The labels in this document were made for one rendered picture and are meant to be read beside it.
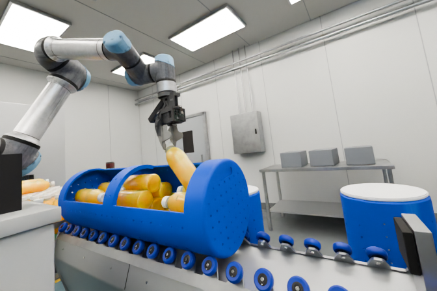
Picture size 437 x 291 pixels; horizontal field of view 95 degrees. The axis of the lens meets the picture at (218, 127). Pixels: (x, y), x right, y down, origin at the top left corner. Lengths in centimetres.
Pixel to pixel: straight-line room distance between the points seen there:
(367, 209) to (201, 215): 63
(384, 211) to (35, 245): 107
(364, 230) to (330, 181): 295
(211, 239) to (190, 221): 7
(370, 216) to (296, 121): 310
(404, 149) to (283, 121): 175
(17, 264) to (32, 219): 10
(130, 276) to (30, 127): 66
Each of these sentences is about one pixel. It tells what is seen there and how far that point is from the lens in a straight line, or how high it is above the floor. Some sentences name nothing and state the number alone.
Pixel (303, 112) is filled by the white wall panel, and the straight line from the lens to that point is 392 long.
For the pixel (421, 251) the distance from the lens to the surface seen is 55.
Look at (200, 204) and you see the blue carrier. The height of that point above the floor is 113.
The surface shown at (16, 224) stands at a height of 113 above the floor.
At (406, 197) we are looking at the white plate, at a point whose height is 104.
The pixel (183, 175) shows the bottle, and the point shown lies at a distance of 70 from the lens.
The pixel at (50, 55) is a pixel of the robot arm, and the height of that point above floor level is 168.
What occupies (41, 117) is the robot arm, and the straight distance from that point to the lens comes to 105.
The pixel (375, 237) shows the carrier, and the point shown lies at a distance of 99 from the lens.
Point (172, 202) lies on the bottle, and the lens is 69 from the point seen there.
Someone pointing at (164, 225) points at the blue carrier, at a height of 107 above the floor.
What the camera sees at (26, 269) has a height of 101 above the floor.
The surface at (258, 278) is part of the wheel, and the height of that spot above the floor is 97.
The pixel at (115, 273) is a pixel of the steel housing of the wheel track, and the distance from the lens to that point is 95.
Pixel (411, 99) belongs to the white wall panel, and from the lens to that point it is 392.
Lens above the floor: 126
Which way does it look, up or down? 7 degrees up
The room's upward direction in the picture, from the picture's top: 6 degrees counter-clockwise
